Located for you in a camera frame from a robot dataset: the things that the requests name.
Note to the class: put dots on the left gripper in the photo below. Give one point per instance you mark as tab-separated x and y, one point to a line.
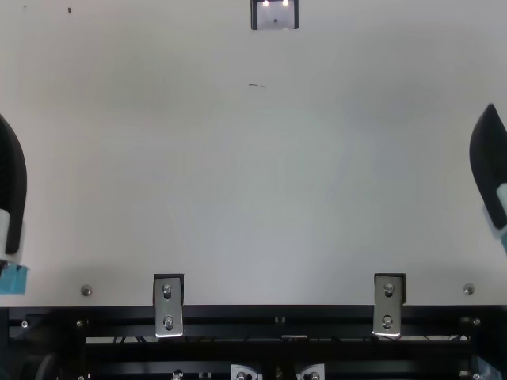
14	279

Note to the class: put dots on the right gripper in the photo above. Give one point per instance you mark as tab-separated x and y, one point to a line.
504	241

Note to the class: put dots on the small square scanner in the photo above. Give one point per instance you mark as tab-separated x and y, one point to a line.
275	15

